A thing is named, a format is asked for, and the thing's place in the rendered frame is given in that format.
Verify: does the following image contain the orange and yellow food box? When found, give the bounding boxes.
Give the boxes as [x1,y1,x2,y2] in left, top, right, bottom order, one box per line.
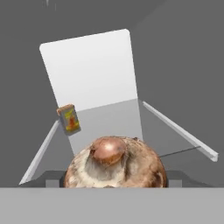
[56,103,82,137]

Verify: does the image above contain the brown mushroom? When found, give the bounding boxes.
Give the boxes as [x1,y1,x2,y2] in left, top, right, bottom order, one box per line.
[63,135,169,189]

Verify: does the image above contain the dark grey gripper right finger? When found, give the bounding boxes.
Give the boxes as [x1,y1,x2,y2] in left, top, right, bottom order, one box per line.
[165,170,214,188]

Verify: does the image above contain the white freezer drawer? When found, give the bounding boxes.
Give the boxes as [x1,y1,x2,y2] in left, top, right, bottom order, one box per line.
[18,28,220,186]

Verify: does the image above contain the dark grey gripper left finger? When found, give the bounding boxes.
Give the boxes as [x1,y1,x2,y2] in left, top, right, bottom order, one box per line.
[25,171,67,188]

